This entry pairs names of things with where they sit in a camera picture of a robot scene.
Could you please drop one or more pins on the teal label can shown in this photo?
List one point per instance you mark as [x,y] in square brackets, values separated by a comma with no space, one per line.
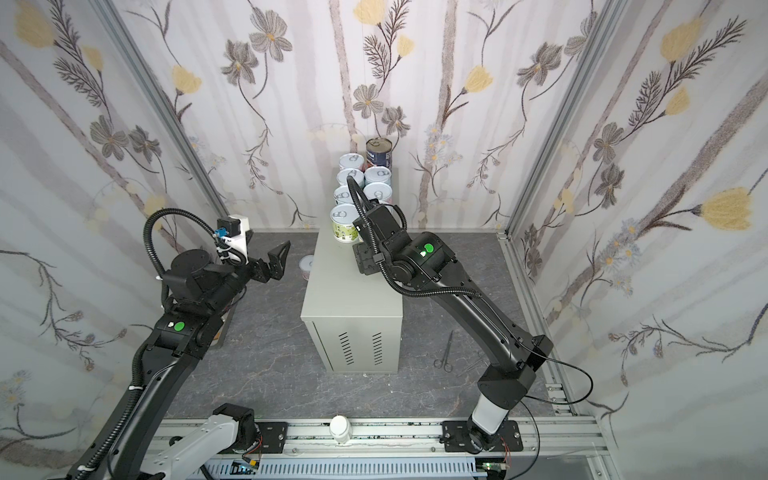
[342,195]
[378,174]

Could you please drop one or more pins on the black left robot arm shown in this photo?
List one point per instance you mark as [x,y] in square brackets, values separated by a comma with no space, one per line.
[196,293]

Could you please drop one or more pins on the pink label can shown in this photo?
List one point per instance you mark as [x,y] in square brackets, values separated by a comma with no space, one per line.
[351,161]

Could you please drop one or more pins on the green label can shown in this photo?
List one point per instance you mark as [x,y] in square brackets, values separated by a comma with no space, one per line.
[342,218]

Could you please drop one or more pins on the white knob on rail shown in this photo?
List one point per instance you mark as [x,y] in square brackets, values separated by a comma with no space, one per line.
[340,429]

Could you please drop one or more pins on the white lid can front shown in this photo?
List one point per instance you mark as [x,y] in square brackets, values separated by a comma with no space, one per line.
[346,174]

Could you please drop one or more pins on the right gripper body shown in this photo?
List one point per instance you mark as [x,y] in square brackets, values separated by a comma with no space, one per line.
[365,258]

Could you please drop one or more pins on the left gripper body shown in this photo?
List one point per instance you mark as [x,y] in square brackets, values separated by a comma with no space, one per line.
[259,270]

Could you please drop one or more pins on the grey metal cabinet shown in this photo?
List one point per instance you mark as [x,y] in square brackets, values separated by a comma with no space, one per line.
[354,320]

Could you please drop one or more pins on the dark blue tomato can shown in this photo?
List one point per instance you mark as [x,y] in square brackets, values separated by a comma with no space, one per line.
[379,152]

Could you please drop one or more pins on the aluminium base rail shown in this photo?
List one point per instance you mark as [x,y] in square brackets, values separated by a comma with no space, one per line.
[401,448]

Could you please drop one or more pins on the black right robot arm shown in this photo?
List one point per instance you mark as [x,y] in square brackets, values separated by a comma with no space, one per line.
[426,267]

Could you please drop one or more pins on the metal scissors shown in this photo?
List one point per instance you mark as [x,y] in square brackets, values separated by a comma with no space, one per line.
[443,362]

